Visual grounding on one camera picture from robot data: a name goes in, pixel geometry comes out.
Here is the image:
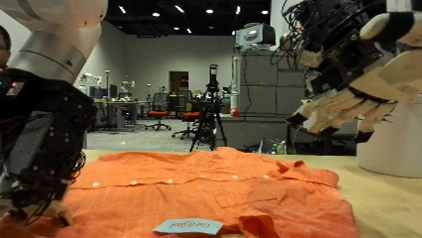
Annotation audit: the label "orange button shirt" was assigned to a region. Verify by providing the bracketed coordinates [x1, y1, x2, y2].
[0, 147, 360, 238]

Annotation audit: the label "green plastic bottles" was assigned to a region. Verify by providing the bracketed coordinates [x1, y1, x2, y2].
[268, 140, 288, 156]

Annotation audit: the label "background work desk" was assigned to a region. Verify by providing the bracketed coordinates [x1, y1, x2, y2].
[91, 99, 149, 130]

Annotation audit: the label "tall grey cabinet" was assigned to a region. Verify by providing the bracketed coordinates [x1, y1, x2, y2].
[231, 50, 309, 118]

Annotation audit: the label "brown door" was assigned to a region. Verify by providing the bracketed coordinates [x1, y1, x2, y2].
[169, 70, 191, 95]

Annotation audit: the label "white round plant pot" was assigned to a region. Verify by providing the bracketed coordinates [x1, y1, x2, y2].
[354, 98, 422, 179]

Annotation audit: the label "dark side table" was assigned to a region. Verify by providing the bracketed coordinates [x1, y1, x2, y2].
[287, 127, 357, 156]

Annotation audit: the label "low grey counter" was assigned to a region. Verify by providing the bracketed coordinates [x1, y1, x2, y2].
[217, 113, 295, 152]

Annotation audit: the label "grey box monitor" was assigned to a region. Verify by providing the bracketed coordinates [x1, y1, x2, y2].
[235, 23, 277, 52]

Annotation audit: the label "paper shirt tag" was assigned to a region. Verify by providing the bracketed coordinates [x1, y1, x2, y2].
[152, 217, 224, 236]

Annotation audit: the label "black camera tripod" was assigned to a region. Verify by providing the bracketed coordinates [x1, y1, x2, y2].
[189, 63, 229, 153]

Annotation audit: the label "orange office chair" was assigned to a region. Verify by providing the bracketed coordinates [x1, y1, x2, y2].
[171, 90, 203, 140]
[144, 92, 172, 132]

